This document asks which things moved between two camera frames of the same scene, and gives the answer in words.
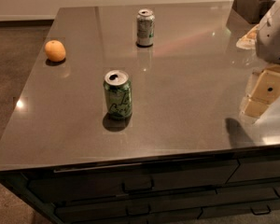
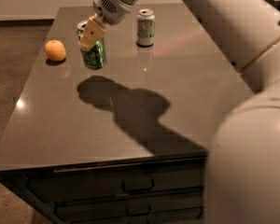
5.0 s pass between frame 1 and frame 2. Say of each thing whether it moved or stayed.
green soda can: moved
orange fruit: stayed
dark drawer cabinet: stayed
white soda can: stayed
